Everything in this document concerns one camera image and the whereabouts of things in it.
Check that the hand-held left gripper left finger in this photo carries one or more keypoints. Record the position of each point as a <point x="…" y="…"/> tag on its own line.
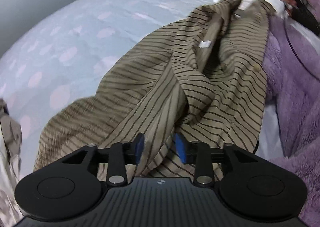
<point x="139" y="148"/>

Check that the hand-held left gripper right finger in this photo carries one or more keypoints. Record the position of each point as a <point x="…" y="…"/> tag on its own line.
<point x="180" y="148"/>

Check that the tan striped shirt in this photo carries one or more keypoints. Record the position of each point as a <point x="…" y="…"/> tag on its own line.
<point x="150" y="79"/>

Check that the white folded garment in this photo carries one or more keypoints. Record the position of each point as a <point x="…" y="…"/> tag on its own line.
<point x="270" y="0"/>

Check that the purple fuzzy robe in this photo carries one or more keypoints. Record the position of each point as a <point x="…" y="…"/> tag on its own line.
<point x="295" y="79"/>

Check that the grey satin cloth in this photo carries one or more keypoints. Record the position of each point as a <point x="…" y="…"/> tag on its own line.
<point x="11" y="129"/>

